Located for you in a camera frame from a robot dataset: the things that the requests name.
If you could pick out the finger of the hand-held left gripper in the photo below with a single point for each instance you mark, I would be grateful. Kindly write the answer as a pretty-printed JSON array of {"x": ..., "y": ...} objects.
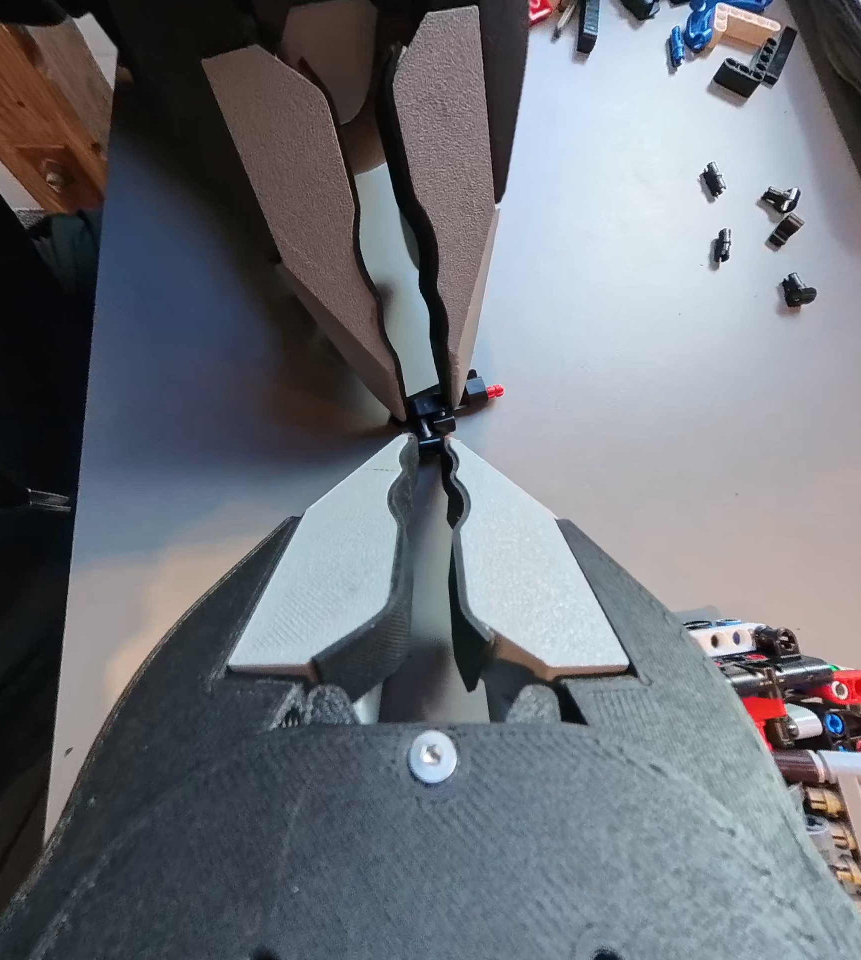
[
  {"x": 295, "y": 165},
  {"x": 449, "y": 150}
]

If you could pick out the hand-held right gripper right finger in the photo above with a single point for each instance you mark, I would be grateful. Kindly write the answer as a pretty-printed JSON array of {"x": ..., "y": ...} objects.
[{"x": 535, "y": 592}]

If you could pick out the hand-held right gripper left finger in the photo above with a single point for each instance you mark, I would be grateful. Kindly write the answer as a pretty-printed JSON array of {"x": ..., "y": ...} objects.
[{"x": 325, "y": 592}]

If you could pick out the black hinged brick piece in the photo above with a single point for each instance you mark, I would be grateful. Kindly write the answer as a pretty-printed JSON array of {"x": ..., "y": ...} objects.
[{"x": 430, "y": 409}]

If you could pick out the grey desk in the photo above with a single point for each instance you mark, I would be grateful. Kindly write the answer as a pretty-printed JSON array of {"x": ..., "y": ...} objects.
[{"x": 663, "y": 450}]

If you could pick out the person's left hand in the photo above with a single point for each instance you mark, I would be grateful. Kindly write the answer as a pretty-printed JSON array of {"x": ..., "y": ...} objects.
[{"x": 370, "y": 150}]

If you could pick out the black toothed rack piece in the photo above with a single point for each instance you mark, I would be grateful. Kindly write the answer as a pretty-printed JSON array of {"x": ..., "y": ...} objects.
[{"x": 588, "y": 30}]

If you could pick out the blue brick pin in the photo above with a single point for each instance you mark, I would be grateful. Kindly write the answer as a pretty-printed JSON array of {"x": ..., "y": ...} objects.
[{"x": 676, "y": 49}]

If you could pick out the blue curved brick piece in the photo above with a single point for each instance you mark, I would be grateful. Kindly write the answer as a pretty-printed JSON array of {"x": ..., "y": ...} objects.
[{"x": 700, "y": 19}]

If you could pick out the black angled brick beam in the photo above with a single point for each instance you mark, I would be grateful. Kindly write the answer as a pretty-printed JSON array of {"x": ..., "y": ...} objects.
[{"x": 734, "y": 75}]

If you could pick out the tan angled brick beam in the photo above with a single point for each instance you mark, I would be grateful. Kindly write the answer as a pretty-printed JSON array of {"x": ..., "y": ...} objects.
[{"x": 745, "y": 26}]

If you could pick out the toy brick car model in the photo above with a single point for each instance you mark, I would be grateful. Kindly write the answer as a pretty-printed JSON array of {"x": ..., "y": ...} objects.
[{"x": 798, "y": 690}]

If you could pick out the cluster of black connector pieces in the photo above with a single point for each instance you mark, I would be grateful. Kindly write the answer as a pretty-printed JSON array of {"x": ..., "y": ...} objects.
[{"x": 798, "y": 291}]

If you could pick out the wooden frame beam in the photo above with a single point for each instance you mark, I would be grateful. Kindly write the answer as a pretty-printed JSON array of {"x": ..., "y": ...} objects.
[{"x": 18, "y": 97}]

